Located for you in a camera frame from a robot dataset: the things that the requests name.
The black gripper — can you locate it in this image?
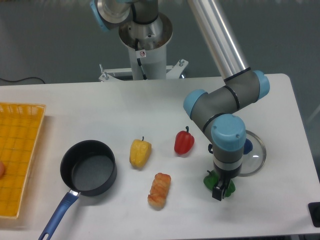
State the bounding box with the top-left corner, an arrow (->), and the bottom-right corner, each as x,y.
207,143 -> 244,201

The green bell pepper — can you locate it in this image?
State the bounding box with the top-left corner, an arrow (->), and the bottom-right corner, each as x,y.
203,170 -> 236,198

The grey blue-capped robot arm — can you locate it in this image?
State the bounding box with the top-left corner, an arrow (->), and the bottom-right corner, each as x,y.
90,0 -> 270,200

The glass lid with blue knob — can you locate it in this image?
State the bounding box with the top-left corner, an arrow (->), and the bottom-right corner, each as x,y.
238,130 -> 267,177

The red bell pepper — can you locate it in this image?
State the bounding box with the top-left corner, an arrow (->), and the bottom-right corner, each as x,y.
174,126 -> 195,155

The orange toy shrimp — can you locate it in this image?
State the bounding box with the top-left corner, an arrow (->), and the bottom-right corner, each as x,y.
147,172 -> 172,209

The yellow bell pepper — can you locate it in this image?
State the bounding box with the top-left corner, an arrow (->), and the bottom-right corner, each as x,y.
129,136 -> 152,170

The black device at table edge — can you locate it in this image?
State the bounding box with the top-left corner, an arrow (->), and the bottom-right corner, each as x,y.
308,202 -> 320,228

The yellow woven basket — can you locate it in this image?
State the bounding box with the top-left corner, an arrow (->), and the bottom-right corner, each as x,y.
0,102 -> 46,219

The black saucepan with blue handle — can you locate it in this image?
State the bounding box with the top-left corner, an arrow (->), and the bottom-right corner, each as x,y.
39,140 -> 118,240

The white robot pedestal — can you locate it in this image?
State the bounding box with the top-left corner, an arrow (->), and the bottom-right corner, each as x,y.
98,13 -> 189,82

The black cable on pedestal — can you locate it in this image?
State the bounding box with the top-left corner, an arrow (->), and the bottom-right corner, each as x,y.
134,37 -> 148,81

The black cable on floor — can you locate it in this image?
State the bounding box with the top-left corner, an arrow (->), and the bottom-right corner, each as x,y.
0,76 -> 46,84

